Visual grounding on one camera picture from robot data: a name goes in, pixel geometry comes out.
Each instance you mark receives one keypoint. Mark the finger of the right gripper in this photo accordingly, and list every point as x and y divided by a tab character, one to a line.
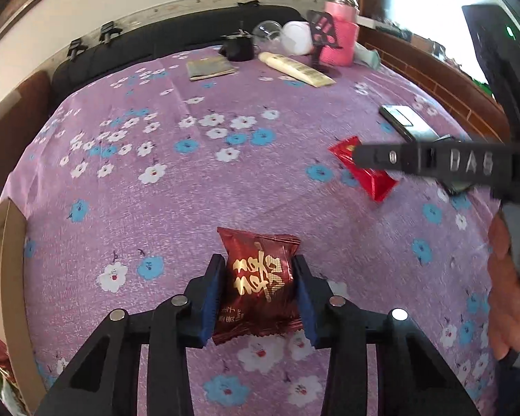
433	160

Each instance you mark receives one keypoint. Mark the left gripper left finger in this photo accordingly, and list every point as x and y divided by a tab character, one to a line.
102	378

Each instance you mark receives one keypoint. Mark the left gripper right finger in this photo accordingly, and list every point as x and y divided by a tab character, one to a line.
413	377

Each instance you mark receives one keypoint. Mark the bright red snack packet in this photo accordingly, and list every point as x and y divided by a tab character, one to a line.
378	184

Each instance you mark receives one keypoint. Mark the dark red candy packet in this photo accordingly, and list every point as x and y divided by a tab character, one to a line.
259	295

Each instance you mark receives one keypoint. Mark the right hand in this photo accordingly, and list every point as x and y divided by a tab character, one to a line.
504	297

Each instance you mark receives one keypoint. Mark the black smartphone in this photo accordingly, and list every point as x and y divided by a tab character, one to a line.
410	125

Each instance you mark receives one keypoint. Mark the brown cardboard tray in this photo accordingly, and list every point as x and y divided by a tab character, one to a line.
14	330

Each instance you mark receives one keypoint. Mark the pink covered glass bottle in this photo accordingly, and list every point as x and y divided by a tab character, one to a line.
344	14

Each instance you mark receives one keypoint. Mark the black phone stand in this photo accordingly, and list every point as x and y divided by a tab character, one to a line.
323	34

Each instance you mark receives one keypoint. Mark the cream tube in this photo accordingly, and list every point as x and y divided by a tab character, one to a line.
296	70

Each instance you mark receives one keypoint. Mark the white jar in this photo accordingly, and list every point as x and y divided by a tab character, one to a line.
296	38

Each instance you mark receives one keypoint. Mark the purple floral tablecloth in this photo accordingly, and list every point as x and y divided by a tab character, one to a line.
126	185

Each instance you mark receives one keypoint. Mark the brown red armchair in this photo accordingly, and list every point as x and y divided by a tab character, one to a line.
23	112

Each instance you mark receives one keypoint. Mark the black ashtray cup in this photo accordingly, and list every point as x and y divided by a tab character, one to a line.
238	46

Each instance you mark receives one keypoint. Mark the small olive notebook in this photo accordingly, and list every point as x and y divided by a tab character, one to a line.
209	67

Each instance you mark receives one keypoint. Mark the black sofa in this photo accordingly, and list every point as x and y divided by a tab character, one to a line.
154	41

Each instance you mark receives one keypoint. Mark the black clip device left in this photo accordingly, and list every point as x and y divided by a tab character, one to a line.
75	48

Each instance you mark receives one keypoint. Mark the black clip device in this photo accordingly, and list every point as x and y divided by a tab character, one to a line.
75	48
108	31

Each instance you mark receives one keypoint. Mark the black clip device right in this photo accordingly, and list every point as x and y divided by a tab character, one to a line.
108	31

